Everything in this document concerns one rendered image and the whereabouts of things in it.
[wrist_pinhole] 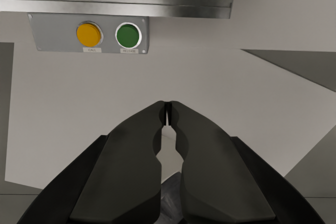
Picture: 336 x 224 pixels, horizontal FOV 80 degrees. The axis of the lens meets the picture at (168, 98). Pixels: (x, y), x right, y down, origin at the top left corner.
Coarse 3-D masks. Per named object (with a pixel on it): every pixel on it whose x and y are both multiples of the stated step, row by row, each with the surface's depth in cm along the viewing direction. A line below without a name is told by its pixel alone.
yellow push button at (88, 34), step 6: (84, 24) 35; (90, 24) 35; (78, 30) 36; (84, 30) 36; (90, 30) 36; (96, 30) 36; (78, 36) 36; (84, 36) 36; (90, 36) 36; (96, 36) 36; (84, 42) 36; (90, 42) 37; (96, 42) 37
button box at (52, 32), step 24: (48, 24) 36; (72, 24) 36; (96, 24) 36; (120, 24) 36; (144, 24) 36; (48, 48) 38; (72, 48) 38; (96, 48) 38; (120, 48) 38; (144, 48) 39
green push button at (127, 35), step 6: (126, 24) 36; (120, 30) 36; (126, 30) 36; (132, 30) 36; (120, 36) 36; (126, 36) 36; (132, 36) 36; (138, 36) 36; (120, 42) 37; (126, 42) 37; (132, 42) 37
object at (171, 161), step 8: (168, 144) 59; (160, 152) 54; (168, 152) 56; (176, 152) 58; (160, 160) 52; (168, 160) 53; (176, 160) 55; (168, 168) 51; (176, 168) 52; (168, 176) 49
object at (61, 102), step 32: (32, 64) 50; (64, 64) 50; (96, 64) 50; (128, 64) 50; (160, 64) 51; (192, 64) 51; (224, 64) 51; (256, 64) 51; (32, 96) 54; (64, 96) 54; (96, 96) 55; (128, 96) 55; (160, 96) 55; (192, 96) 55; (224, 96) 56; (256, 96) 56; (288, 96) 56; (320, 96) 56; (32, 128) 59; (64, 128) 59; (96, 128) 60; (224, 128) 61; (256, 128) 61; (288, 128) 62; (320, 128) 62; (32, 160) 65; (64, 160) 65; (288, 160) 68
